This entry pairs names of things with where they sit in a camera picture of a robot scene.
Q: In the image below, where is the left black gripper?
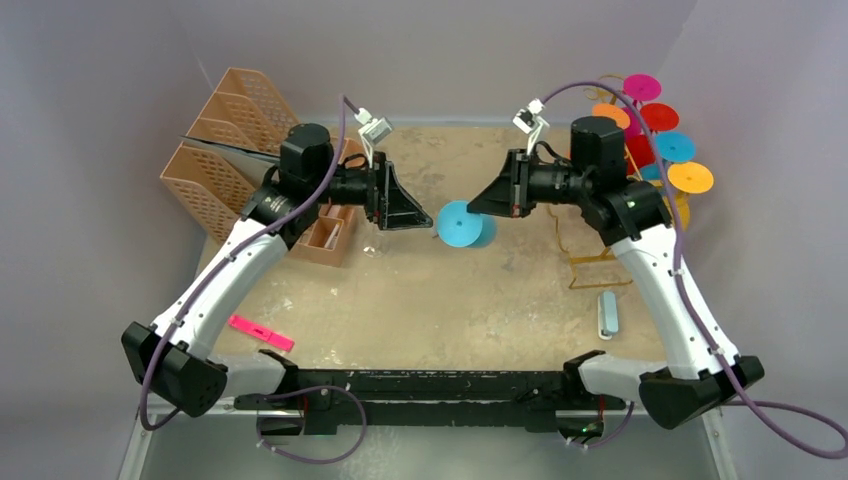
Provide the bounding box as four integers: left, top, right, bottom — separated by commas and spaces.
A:
310, 152, 431, 229

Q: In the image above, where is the clear wine glass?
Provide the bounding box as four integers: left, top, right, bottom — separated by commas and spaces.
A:
361, 228, 389, 258

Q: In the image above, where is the blue wine glass front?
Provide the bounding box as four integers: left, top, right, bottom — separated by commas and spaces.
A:
435, 200, 497, 248

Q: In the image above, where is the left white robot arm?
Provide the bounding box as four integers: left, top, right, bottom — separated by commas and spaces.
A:
120, 118, 433, 418

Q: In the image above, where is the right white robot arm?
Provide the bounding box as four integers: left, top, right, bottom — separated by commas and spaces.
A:
468, 116, 764, 429

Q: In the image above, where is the orange wine glass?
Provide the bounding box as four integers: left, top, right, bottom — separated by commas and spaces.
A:
592, 103, 631, 130

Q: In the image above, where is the red wine glass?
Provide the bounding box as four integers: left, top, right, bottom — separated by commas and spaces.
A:
623, 102, 679, 175

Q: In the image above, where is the magenta wine glass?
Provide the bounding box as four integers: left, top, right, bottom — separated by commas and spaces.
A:
621, 73, 663, 124

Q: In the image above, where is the yellow wine glass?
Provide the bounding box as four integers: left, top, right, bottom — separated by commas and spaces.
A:
667, 161, 714, 230

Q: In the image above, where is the grey folder in organizer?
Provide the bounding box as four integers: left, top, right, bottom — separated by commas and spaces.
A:
180, 135, 279, 164

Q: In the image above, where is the orange plastic file organizer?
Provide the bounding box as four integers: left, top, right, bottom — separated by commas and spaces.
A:
160, 67, 362, 267

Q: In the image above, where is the pink plastic clip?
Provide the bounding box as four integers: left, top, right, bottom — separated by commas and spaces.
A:
228, 315, 295, 353

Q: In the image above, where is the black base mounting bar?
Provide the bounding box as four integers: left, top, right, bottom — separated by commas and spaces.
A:
234, 368, 626, 435

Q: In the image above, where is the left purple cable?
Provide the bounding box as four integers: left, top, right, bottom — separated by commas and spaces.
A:
137, 93, 372, 432

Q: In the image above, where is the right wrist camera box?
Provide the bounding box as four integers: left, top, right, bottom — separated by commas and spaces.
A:
512, 99, 549, 155

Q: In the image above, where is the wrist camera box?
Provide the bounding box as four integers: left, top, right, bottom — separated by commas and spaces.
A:
512, 99, 549, 155
355, 108, 394, 146

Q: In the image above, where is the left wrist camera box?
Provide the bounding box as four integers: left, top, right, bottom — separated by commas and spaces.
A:
355, 108, 394, 146

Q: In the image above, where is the gold wire glass rack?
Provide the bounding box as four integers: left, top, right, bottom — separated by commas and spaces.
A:
546, 73, 657, 290

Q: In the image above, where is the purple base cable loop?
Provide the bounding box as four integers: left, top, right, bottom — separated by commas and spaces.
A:
255, 387, 368, 465

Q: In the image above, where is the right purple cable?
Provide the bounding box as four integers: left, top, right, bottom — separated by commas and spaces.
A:
539, 81, 848, 460

